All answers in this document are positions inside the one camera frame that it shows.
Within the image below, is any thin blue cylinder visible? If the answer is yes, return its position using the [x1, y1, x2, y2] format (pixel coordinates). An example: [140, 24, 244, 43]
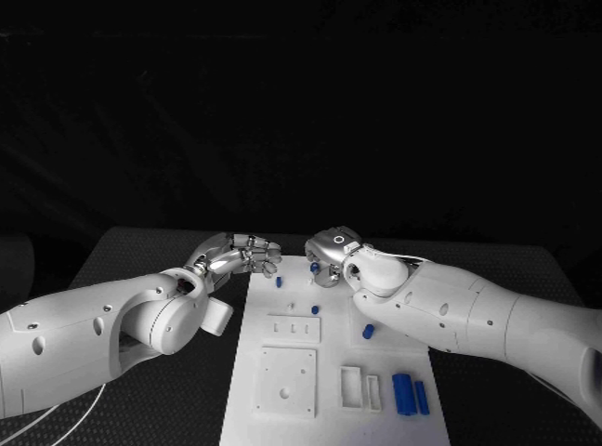
[414, 380, 431, 415]

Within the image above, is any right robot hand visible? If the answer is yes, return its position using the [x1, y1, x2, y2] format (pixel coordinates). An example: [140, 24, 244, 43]
[304, 226, 366, 289]

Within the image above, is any thick blue cylinder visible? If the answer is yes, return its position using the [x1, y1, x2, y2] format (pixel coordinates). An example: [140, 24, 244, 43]
[391, 373, 418, 416]

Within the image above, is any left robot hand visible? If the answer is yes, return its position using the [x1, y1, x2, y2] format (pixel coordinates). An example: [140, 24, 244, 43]
[183, 232, 284, 285]

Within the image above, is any white task board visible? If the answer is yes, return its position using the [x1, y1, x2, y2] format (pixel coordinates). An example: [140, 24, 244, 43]
[218, 255, 454, 446]

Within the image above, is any white cable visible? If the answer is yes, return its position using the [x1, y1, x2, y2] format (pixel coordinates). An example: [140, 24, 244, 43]
[0, 403, 62, 446]
[52, 381, 108, 446]

